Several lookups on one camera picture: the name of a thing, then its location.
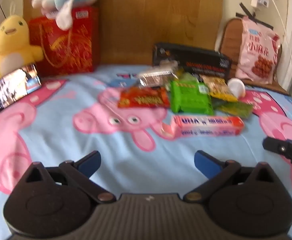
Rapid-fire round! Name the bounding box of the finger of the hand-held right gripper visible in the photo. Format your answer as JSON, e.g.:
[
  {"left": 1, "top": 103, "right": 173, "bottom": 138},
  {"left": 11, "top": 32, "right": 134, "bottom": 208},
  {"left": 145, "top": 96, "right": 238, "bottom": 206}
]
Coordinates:
[{"left": 262, "top": 136, "right": 292, "bottom": 168}]

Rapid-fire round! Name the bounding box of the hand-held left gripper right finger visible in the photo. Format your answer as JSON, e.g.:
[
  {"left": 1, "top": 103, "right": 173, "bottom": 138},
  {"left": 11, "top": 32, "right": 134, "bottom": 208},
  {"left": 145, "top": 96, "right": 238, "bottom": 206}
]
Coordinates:
[{"left": 183, "top": 150, "right": 274, "bottom": 202}]

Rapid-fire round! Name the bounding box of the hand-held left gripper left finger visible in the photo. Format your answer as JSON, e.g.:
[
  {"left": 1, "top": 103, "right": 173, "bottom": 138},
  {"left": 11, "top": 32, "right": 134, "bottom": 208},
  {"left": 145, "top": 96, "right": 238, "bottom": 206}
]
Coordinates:
[{"left": 23, "top": 150, "right": 116, "bottom": 204}]

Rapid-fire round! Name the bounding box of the red snack packet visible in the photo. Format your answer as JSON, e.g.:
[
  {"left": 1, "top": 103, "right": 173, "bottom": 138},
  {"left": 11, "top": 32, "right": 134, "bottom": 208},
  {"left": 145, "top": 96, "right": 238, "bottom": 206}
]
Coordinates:
[{"left": 118, "top": 87, "right": 171, "bottom": 108}]

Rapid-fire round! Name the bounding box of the pink candy box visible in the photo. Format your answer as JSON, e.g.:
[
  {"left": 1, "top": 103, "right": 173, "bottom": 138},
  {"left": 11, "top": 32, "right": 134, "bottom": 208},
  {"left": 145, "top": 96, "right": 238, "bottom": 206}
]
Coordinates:
[{"left": 162, "top": 115, "right": 244, "bottom": 139}]

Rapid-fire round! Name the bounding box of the pig print blue blanket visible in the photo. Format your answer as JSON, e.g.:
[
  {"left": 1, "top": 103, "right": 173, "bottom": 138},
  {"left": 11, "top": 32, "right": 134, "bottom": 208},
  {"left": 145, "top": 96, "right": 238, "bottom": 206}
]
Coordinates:
[{"left": 0, "top": 64, "right": 292, "bottom": 230}]

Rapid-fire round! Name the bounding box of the dark green snack packet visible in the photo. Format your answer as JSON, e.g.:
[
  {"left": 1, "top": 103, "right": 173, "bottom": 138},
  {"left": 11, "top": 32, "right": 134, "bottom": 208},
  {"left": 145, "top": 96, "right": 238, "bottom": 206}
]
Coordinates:
[{"left": 212, "top": 99, "right": 253, "bottom": 119}]

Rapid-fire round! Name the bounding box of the yellow snack packet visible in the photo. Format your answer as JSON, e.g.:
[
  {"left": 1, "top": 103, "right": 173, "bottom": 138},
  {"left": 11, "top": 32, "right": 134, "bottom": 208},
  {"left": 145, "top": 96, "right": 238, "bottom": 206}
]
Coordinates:
[{"left": 202, "top": 76, "right": 238, "bottom": 102}]

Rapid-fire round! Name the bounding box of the white plastic cup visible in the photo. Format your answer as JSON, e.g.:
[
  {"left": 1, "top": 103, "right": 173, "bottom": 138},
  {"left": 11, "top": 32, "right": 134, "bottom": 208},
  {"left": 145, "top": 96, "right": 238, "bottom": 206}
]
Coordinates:
[{"left": 227, "top": 78, "right": 247, "bottom": 98}]

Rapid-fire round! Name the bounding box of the silver brown snack packet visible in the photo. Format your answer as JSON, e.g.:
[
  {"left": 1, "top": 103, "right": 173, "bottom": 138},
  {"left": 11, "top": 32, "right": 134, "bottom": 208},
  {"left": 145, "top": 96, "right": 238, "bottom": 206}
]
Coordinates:
[{"left": 138, "top": 66, "right": 179, "bottom": 88}]

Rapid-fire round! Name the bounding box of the pink snack bag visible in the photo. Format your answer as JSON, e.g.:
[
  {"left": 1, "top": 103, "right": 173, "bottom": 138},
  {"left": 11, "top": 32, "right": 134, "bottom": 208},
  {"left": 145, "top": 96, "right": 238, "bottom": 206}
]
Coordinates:
[{"left": 236, "top": 16, "right": 282, "bottom": 85}]

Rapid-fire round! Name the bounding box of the black printed cardboard box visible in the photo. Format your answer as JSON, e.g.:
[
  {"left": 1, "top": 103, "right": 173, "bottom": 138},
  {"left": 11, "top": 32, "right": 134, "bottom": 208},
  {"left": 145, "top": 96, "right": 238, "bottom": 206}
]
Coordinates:
[{"left": 153, "top": 42, "right": 233, "bottom": 83}]

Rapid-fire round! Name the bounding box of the black smartphone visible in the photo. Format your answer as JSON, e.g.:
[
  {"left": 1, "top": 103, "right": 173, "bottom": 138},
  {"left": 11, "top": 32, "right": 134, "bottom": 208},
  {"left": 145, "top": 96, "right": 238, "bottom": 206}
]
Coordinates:
[{"left": 0, "top": 64, "right": 42, "bottom": 114}]

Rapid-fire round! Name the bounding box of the red gift bag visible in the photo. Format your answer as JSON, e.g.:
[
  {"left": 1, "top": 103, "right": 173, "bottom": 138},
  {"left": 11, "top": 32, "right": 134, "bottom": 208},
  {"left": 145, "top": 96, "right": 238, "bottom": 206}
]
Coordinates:
[{"left": 28, "top": 6, "right": 100, "bottom": 77}]

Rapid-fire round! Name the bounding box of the brown seat cushion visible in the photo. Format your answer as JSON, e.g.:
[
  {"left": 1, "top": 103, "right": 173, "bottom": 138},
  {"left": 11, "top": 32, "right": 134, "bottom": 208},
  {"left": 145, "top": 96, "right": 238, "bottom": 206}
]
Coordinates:
[{"left": 215, "top": 17, "right": 291, "bottom": 96}]

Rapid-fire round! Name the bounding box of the black tape piece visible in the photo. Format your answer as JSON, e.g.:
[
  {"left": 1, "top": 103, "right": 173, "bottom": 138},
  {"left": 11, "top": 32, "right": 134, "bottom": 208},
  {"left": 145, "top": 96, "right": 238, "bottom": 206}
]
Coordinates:
[{"left": 239, "top": 2, "right": 257, "bottom": 18}]

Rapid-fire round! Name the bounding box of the yellow duck plush toy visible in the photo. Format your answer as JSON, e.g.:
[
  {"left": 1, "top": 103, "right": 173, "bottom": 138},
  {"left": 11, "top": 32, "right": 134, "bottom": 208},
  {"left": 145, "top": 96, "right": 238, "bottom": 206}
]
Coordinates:
[{"left": 0, "top": 15, "right": 44, "bottom": 83}]

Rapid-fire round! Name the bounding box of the wooden headboard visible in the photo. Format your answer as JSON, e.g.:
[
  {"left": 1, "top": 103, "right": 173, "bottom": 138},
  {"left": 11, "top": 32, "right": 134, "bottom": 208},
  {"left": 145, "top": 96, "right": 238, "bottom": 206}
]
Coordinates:
[{"left": 23, "top": 0, "right": 224, "bottom": 67}]

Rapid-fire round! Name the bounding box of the white cable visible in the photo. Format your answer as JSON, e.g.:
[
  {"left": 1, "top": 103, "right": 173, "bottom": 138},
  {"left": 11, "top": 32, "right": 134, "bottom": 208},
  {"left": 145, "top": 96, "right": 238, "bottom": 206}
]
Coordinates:
[{"left": 264, "top": 0, "right": 292, "bottom": 102}]

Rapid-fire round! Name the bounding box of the white wall plug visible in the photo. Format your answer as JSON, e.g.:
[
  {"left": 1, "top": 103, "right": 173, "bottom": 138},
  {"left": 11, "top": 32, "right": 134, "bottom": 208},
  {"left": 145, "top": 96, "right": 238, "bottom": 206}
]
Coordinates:
[{"left": 250, "top": 0, "right": 270, "bottom": 8}]

